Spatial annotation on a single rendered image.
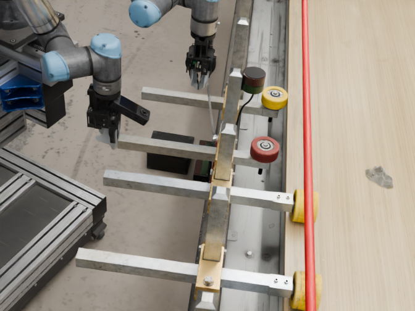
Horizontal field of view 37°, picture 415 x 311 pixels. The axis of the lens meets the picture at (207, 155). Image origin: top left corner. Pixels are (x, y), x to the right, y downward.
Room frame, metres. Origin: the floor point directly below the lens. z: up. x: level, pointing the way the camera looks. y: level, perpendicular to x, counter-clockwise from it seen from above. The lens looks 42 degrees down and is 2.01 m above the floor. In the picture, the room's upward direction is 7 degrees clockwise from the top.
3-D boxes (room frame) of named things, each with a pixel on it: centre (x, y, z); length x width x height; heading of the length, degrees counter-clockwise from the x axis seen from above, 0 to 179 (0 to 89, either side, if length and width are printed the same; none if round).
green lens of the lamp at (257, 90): (1.34, -0.10, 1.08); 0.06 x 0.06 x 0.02
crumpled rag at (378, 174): (1.22, -0.47, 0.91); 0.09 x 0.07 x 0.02; 23
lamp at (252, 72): (1.34, -0.10, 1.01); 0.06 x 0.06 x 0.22; 88
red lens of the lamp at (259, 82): (1.34, -0.10, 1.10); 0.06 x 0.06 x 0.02
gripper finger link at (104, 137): (1.30, 0.29, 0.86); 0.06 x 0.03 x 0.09; 88
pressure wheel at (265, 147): (1.30, -0.16, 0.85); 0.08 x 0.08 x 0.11
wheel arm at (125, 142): (1.30, 0.04, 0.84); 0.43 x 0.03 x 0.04; 88
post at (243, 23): (1.59, -0.06, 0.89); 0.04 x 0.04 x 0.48; 88
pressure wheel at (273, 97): (1.55, -0.19, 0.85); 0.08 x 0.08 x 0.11
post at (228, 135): (1.09, -0.04, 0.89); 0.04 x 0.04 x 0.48; 88
